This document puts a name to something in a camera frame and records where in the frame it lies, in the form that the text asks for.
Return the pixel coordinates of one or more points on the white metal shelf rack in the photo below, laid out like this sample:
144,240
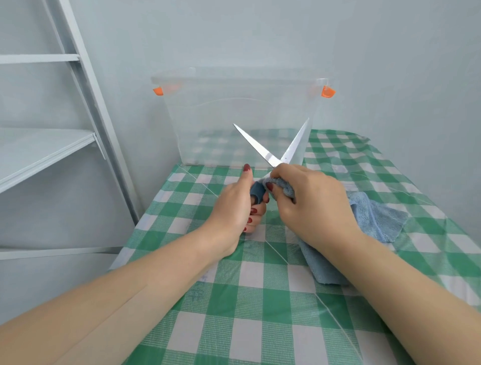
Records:
37,146

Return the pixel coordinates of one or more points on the person's left forearm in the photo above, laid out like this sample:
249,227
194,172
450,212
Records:
97,297

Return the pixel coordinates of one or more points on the person's right hand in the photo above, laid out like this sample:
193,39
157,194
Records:
315,207

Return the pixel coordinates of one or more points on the clear plastic storage box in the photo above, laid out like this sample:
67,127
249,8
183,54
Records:
210,116

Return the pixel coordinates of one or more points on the green white checkered tablecloth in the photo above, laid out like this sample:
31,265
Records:
263,308

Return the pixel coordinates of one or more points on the person's right forearm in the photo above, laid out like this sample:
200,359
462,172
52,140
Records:
417,301

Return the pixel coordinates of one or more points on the blue microfibre cloth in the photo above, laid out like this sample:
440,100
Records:
379,218

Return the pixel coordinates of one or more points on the person's left hand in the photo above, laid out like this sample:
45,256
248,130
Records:
233,214

